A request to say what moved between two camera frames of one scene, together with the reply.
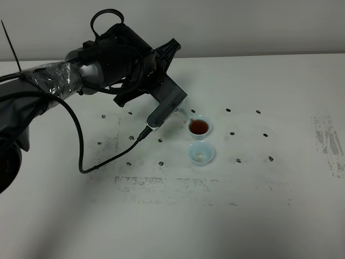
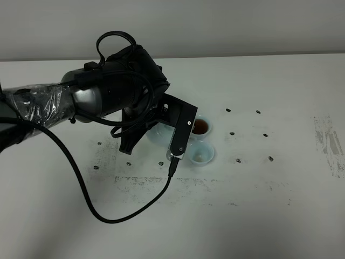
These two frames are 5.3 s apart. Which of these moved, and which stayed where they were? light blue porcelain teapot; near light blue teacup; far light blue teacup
Moved: light blue porcelain teapot
Stayed: far light blue teacup; near light blue teacup
